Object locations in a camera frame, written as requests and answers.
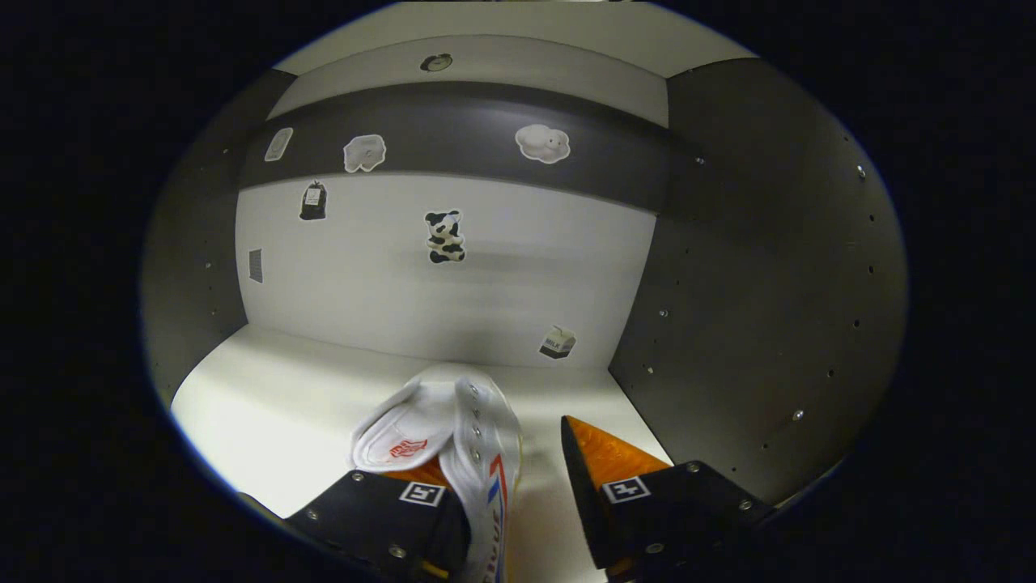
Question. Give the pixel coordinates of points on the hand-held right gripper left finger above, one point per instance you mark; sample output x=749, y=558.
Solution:
x=380, y=518

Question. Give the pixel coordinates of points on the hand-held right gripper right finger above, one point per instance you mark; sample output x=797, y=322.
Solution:
x=584, y=494

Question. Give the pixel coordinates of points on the white canvas shoe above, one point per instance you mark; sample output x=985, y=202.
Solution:
x=477, y=437

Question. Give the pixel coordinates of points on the white shoe cabinet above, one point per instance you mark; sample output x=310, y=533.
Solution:
x=364, y=267

